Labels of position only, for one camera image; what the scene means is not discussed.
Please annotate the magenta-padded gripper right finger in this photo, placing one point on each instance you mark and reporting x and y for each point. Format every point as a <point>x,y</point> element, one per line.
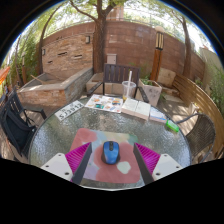
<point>166,165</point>

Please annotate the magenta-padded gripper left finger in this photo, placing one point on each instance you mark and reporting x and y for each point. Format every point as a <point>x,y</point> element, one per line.
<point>55,165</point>

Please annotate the blue computer mouse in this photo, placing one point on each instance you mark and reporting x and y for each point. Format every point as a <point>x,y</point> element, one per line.
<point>110,153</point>

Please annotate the floral pink mouse pad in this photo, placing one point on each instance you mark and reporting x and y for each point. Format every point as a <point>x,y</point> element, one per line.
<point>113,173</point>

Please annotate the green rectangular box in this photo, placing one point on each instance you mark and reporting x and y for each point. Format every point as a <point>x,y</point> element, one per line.
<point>172,125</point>

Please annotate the brown wicker chair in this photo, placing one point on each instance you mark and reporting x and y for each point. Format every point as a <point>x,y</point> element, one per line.
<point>201,133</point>

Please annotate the closed pale blue book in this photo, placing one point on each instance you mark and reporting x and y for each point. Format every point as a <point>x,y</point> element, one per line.
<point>157,115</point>

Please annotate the white license plate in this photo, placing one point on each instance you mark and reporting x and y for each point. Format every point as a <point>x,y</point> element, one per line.
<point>69,110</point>

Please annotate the black folding chair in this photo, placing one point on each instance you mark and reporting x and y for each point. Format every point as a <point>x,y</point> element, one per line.
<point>15,123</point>

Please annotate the raised stone garden bed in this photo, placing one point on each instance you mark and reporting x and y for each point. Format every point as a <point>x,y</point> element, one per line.
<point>50,93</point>

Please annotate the curved wooden slat bench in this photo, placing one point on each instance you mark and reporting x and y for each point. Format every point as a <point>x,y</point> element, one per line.
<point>203,100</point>

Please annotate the colourful picture sheet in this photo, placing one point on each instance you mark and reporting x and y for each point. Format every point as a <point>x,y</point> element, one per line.
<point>104,103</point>

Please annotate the clear plastic cup with straw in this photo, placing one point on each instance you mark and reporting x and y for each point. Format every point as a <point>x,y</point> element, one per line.
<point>129,89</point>

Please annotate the beige stone block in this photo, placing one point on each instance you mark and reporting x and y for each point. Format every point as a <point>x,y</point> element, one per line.
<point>166,77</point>

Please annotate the dark wooden slatted chair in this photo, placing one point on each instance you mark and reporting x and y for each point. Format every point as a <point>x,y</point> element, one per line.
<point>115,73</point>

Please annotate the slim tree trunk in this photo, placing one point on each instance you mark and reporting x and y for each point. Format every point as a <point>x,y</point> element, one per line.
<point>187,56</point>

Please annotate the grey utility box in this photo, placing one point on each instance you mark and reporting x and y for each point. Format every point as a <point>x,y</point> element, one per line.
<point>111,59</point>

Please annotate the large forked tree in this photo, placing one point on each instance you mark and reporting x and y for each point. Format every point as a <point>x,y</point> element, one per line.
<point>99,43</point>

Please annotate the wooden garden lamp post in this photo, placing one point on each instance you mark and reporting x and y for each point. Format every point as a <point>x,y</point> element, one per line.
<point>156,63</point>

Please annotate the black wall lamp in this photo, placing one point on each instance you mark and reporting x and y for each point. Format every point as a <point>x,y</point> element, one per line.
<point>43,52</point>
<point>88,39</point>

